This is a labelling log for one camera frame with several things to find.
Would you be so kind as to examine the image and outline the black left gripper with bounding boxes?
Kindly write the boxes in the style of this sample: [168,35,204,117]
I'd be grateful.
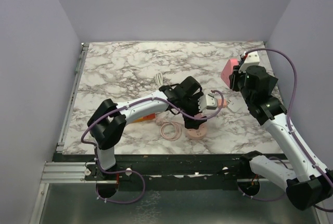
[180,92,208,130]

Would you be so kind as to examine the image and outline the pink triangular power strip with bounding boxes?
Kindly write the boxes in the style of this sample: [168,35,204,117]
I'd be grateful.
[221,58,239,88]

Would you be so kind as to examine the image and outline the pink power cable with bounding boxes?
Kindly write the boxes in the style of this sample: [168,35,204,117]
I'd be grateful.
[155,118,183,141]

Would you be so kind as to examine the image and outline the round pink power strip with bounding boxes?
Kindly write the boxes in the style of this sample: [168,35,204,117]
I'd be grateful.
[185,124,208,140]

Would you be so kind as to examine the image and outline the orange power strip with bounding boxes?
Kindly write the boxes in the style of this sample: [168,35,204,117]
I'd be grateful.
[133,117,147,123]

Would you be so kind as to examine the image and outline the pink cube socket adapter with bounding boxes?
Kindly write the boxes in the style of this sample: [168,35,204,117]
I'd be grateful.
[194,113,207,121]

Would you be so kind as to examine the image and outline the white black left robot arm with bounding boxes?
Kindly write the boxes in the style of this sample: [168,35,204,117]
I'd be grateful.
[87,76,205,180]

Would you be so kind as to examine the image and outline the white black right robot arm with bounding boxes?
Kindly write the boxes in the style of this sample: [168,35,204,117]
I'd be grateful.
[221,64,332,210]

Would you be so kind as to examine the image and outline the white usb charger plug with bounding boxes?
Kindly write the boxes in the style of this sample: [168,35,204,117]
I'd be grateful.
[227,100,241,113]

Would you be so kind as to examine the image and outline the small pink charger adapter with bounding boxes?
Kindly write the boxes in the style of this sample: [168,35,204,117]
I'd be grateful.
[217,98,227,108]

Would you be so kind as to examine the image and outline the black flat box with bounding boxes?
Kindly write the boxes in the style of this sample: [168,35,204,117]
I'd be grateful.
[267,74,278,95]

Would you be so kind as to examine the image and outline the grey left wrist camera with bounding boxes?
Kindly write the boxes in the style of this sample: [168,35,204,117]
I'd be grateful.
[198,94,219,111]

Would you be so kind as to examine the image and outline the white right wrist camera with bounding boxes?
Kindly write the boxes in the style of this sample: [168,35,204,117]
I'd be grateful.
[239,51,260,73]

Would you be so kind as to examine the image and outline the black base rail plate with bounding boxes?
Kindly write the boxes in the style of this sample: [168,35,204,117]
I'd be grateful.
[48,153,259,195]

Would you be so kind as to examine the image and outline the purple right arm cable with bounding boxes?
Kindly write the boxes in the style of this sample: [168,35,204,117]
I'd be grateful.
[240,48,333,211]

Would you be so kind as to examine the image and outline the aluminium frame rail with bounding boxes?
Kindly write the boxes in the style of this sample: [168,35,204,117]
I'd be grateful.
[31,42,332,223]

